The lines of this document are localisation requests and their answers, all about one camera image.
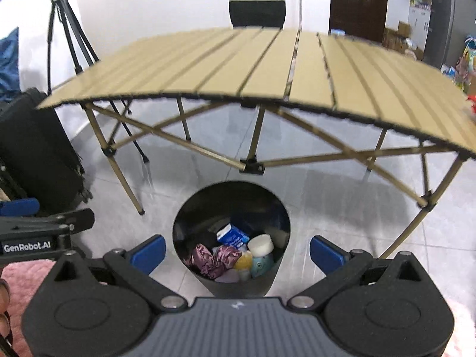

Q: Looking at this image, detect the light blue plush toy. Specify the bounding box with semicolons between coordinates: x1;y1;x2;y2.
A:
250;253;274;278

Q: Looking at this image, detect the orange white plush toy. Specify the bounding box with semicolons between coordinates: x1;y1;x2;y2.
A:
233;250;253;271

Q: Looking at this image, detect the tan folding table frame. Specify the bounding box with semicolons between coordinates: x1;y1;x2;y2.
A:
81;96;470;260

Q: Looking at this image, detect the white pole by wall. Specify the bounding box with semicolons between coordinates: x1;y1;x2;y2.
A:
298;0;303;32

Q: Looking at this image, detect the red snack bag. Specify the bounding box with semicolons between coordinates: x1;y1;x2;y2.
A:
467;95;476;114

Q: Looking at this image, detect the white kitchen cabinet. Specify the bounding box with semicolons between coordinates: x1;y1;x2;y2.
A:
408;0;432;50

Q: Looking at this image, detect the black folding chair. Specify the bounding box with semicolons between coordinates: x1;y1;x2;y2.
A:
228;0;286;29

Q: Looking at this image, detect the white round foam sponge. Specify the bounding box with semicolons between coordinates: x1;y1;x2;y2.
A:
247;234;274;258

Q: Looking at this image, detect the black camera tripod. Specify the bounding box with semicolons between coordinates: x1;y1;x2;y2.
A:
45;0;150;165

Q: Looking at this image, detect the dark brown door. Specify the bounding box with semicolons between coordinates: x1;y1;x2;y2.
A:
329;0;388;43

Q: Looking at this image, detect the blue tissue pack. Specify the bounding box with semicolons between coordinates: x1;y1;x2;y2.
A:
216;223;250;249

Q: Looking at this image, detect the lilac fluffy towel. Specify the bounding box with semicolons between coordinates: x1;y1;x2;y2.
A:
214;268;240;284

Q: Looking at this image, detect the black suitcase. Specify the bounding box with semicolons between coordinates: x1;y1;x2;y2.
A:
1;88;93;214

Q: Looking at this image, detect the pink satin scrunchie bonnet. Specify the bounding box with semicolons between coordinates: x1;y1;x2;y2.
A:
213;245;242;270

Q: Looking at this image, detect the grey refrigerator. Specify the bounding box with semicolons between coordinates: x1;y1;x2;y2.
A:
423;0;475;68

